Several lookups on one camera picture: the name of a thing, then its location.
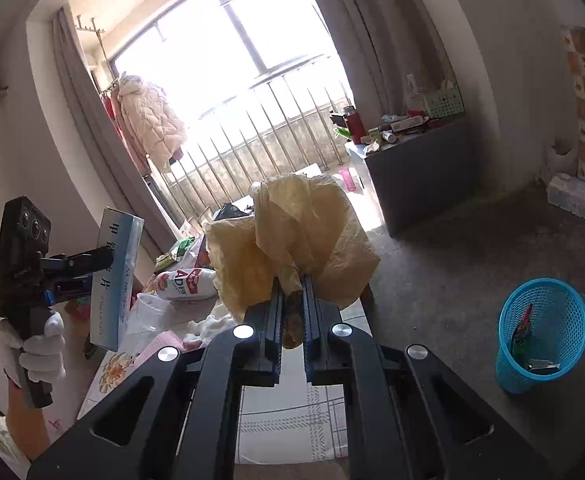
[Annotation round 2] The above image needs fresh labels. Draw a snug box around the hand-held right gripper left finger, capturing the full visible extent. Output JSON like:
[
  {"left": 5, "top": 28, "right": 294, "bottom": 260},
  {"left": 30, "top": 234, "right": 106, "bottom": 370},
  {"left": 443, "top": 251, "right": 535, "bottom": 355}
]
[{"left": 26, "top": 280, "right": 286, "bottom": 480}]

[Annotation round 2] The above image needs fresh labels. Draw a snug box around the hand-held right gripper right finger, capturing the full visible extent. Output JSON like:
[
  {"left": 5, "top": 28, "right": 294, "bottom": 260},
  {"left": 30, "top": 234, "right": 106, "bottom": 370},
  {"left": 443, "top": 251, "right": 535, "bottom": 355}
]
[{"left": 302, "top": 275, "right": 555, "bottom": 480}]

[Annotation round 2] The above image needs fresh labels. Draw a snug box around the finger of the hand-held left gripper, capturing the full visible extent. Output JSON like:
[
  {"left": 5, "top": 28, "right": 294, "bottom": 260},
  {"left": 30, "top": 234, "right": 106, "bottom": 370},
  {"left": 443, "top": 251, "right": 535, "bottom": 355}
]
[
  {"left": 40, "top": 247, "right": 114, "bottom": 277},
  {"left": 46, "top": 280, "right": 96, "bottom": 307}
]

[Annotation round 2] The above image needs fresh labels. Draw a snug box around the blue and white carton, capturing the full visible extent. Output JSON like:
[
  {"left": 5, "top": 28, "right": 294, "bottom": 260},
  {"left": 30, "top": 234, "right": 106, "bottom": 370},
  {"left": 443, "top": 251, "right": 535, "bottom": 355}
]
[{"left": 90, "top": 206, "right": 146, "bottom": 352}]

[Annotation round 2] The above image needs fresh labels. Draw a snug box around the clear plastic cup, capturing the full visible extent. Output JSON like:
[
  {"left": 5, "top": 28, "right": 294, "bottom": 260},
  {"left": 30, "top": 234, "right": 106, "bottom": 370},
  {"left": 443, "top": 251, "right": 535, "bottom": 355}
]
[{"left": 126, "top": 292, "right": 178, "bottom": 336}]

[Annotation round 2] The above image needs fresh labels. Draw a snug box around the white bottle with red cap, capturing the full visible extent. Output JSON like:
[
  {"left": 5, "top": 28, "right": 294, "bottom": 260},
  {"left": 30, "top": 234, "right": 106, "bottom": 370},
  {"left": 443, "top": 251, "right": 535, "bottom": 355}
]
[{"left": 155, "top": 267, "right": 218, "bottom": 302}]

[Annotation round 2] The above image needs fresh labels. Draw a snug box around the yellow paper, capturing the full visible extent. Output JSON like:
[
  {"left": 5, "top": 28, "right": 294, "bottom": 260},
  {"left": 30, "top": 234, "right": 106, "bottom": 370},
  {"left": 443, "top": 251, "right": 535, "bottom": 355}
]
[{"left": 205, "top": 172, "right": 380, "bottom": 351}]

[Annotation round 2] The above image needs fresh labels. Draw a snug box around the blue plastic basket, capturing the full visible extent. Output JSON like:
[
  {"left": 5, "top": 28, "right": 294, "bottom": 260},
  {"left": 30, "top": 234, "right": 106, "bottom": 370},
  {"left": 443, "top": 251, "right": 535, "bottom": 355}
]
[{"left": 495, "top": 278, "right": 585, "bottom": 395}]

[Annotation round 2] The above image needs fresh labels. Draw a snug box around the person's left forearm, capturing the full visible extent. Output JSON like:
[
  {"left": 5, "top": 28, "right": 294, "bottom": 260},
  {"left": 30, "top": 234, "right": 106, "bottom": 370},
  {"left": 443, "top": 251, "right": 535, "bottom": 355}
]
[{"left": 5, "top": 379, "right": 53, "bottom": 462}]

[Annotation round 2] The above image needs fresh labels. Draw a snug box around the person's left hand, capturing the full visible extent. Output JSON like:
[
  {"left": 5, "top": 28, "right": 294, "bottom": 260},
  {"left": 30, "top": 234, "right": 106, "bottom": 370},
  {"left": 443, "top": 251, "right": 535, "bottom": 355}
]
[{"left": 0, "top": 310, "right": 67, "bottom": 388}]

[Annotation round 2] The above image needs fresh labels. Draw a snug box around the crumpled white tissue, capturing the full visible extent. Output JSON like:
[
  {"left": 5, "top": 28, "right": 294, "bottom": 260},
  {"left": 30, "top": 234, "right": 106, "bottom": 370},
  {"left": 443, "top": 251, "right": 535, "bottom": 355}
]
[{"left": 185, "top": 310, "right": 238, "bottom": 348}]

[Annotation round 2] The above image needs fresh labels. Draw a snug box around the green snack packet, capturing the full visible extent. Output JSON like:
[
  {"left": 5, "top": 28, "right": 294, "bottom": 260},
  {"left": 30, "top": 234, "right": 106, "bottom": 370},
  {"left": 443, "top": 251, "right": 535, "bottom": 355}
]
[{"left": 155, "top": 237, "right": 198, "bottom": 271}]

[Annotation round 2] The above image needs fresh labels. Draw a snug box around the folding table with tablecloth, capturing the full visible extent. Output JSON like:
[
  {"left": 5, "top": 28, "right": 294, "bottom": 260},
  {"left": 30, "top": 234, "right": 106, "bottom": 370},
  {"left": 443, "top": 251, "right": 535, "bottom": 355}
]
[{"left": 75, "top": 195, "right": 373, "bottom": 461}]

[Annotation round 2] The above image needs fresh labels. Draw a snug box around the black plastic bag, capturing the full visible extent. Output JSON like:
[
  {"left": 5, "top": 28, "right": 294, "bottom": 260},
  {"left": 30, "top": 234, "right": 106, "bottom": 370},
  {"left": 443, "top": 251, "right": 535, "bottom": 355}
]
[{"left": 212, "top": 202, "right": 253, "bottom": 221}]

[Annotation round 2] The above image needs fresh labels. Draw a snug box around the grey curtain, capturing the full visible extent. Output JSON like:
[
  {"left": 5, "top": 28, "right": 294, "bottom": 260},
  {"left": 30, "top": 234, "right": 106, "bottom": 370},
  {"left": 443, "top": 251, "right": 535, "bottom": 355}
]
[
  {"left": 52, "top": 7, "right": 183, "bottom": 241},
  {"left": 292, "top": 0, "right": 408, "bottom": 121}
]

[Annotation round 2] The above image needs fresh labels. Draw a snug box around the pink padded jacket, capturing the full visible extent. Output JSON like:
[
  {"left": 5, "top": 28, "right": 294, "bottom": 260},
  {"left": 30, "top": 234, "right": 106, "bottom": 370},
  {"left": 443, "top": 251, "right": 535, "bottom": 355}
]
[{"left": 115, "top": 75, "right": 188, "bottom": 173}]

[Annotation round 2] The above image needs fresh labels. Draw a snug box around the grey cabinet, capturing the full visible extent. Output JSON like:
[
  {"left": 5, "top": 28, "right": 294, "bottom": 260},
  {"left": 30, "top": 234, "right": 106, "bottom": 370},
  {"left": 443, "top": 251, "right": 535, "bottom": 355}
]
[{"left": 345, "top": 120, "right": 473, "bottom": 238}]

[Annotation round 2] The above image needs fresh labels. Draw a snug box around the metal window railing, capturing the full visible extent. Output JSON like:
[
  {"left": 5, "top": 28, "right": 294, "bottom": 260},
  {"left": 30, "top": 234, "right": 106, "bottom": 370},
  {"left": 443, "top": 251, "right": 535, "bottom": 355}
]
[{"left": 162, "top": 55, "right": 353, "bottom": 221}]

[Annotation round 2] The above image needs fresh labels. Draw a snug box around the red thermos bottle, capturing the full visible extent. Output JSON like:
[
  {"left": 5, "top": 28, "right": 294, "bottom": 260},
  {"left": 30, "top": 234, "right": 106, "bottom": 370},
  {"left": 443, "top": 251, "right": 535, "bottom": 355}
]
[{"left": 342, "top": 106, "right": 368, "bottom": 145}]

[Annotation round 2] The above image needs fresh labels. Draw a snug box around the red snack wrapper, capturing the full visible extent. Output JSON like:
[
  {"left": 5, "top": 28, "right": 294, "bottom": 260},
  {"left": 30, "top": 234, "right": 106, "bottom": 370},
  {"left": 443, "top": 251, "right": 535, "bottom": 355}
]
[{"left": 511, "top": 304, "right": 534, "bottom": 356}]

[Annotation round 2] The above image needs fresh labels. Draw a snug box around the metal clothes rack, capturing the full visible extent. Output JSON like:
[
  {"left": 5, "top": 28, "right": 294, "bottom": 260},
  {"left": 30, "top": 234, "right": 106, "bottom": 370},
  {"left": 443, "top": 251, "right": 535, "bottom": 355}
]
[{"left": 75, "top": 15, "right": 123, "bottom": 101}]

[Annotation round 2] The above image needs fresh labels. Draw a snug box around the green plastic basket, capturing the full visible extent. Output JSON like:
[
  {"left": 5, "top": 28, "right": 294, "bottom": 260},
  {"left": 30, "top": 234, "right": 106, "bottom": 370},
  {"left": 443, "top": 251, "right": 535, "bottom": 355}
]
[{"left": 425, "top": 87, "right": 465, "bottom": 120}]

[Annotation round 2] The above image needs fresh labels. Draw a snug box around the white tissue box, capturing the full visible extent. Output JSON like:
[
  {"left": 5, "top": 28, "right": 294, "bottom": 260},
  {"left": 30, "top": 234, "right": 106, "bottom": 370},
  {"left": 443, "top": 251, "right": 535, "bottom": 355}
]
[{"left": 546, "top": 172, "right": 585, "bottom": 235}]

